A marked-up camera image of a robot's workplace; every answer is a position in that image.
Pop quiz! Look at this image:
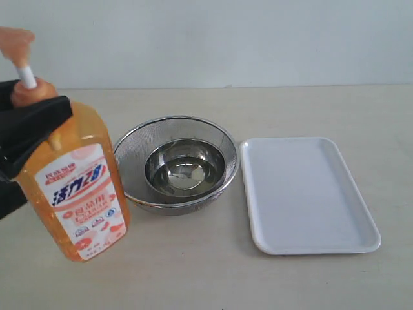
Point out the orange dish soap pump bottle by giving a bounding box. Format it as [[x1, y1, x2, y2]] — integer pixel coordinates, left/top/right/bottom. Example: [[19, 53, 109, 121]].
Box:
[[0, 26, 132, 264]]

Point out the small stainless steel bowl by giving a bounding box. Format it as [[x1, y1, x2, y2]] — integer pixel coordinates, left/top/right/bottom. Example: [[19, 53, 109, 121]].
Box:
[[145, 138, 225, 200]]

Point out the steel mesh colander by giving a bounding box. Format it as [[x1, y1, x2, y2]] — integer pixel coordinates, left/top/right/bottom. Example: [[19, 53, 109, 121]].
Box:
[[114, 116, 239, 216]]

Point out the white rectangular plastic tray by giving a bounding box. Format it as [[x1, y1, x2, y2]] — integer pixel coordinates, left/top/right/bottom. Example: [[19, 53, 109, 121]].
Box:
[[240, 137, 381, 256]]

